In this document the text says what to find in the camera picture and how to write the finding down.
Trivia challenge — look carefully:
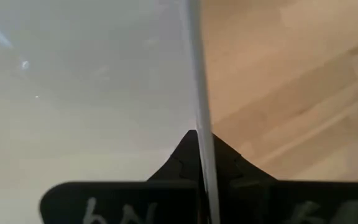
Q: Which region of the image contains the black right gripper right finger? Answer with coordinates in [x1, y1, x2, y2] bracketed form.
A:
[212, 133, 358, 224]

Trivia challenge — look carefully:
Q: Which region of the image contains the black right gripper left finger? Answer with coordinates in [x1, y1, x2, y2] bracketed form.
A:
[40, 129, 203, 224]

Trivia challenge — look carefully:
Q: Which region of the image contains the white plastic bin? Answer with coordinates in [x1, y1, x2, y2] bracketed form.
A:
[0, 0, 222, 224]

